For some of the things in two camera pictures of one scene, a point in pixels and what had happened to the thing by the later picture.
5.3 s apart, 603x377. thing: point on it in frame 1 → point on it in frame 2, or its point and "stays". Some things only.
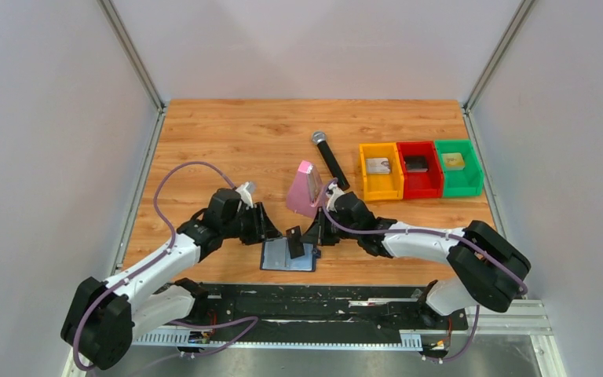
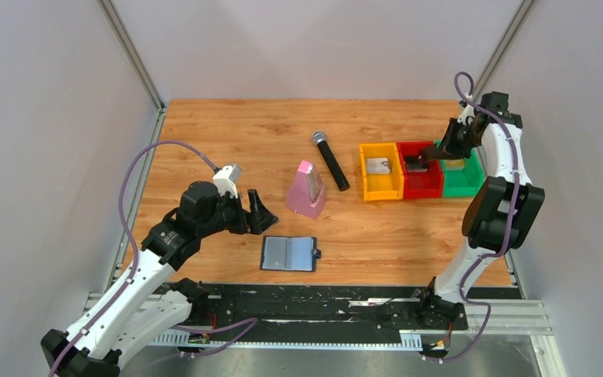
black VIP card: [295, 241] → [414, 165]
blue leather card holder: [275, 256] stays
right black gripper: [317, 232] → [447, 148]
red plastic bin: [423, 177] stays
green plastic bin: [464, 182] stays
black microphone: [319, 138] stays
